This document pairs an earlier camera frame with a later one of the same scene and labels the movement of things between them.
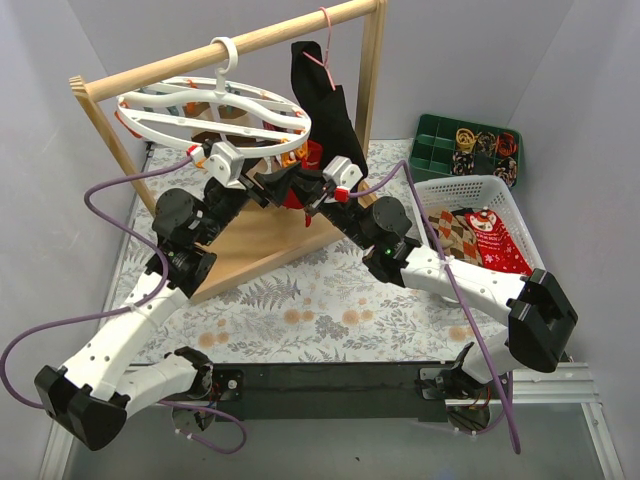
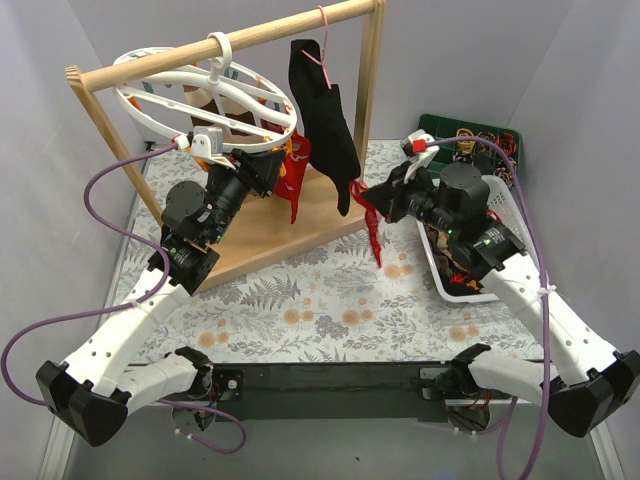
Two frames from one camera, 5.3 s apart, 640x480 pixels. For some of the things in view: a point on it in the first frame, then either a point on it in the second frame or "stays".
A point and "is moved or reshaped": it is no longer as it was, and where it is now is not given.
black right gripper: (320, 192) -> (396, 197)
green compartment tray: (447, 147) stays
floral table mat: (330, 303) stays
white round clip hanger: (193, 112) is moved or reshaped
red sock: (313, 160) is moved or reshaped
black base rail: (325, 392) stays
